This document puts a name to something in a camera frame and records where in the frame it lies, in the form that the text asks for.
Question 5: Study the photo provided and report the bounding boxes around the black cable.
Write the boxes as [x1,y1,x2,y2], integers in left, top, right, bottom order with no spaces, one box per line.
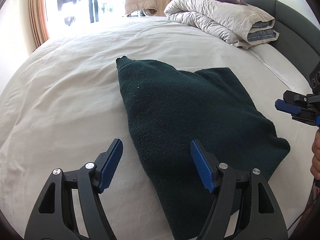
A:
[286,197,316,230]

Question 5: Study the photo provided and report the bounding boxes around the white bed sheet mattress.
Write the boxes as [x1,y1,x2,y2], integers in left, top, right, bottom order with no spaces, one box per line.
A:
[1,17,316,239]

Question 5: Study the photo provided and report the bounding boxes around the dark green knit sweater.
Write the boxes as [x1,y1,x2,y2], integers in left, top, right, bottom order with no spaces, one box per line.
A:
[116,57,290,239]

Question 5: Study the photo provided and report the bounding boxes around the left beige curtain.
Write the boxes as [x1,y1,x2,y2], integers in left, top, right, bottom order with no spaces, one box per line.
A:
[28,0,49,48]

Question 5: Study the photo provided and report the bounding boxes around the dark grey upholstered headboard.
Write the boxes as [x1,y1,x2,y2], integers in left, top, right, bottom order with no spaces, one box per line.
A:
[243,0,320,80]

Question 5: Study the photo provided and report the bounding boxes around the flat white pillowcase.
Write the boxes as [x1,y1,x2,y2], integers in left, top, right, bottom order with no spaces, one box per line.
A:
[248,44,311,94]

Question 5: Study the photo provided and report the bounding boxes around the black camera box green light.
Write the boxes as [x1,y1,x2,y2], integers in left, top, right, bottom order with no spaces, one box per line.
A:
[309,62,320,95]

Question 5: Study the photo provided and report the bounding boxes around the person right hand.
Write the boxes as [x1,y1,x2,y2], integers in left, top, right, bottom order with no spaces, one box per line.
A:
[310,130,320,180]

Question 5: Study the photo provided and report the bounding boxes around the folded grey white duvet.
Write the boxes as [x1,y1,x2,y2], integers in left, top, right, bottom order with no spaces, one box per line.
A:
[164,0,279,49]

